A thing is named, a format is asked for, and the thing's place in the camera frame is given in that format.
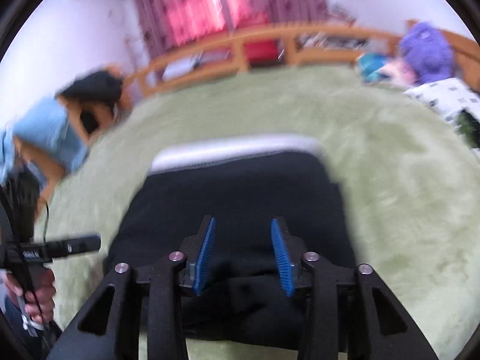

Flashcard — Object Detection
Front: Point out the black garment on nightstand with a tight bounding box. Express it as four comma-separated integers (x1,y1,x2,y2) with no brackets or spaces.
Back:
57,70,124,110

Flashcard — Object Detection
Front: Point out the dark green item on pillow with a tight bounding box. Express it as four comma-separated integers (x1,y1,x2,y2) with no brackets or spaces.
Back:
456,109,479,149

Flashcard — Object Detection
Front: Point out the white black-dotted pillow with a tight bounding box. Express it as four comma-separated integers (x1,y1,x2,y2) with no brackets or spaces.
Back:
403,77,479,126

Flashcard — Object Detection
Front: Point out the person's left hand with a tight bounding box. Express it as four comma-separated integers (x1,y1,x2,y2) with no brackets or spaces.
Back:
1,269,56,323

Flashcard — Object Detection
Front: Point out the wooden nightstand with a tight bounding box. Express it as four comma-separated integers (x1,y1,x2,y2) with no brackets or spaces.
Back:
12,65,133,218

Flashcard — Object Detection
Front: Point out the wooden bed frame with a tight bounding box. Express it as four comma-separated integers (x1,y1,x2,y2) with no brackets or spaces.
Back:
123,18,480,100

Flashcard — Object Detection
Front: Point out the purple plush toy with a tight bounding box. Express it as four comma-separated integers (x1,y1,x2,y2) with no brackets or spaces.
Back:
400,22,455,85

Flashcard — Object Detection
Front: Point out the black pants white side stripe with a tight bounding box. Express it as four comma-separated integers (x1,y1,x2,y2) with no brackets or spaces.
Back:
103,133,356,350

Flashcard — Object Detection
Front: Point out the green plush bed blanket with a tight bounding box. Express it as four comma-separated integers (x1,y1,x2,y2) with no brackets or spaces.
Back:
35,65,479,359

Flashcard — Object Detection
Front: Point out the red chair right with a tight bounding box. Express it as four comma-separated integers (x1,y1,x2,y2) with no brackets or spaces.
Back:
236,11,282,67

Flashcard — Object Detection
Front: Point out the colourful geometric pillow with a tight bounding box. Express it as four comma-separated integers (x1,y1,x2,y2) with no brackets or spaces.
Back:
355,52,416,87

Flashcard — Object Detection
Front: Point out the pink red curtain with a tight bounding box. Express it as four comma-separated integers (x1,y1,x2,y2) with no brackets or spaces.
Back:
134,0,328,58

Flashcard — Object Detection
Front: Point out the light blue folded towel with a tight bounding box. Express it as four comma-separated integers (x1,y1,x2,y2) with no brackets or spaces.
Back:
1,97,88,183

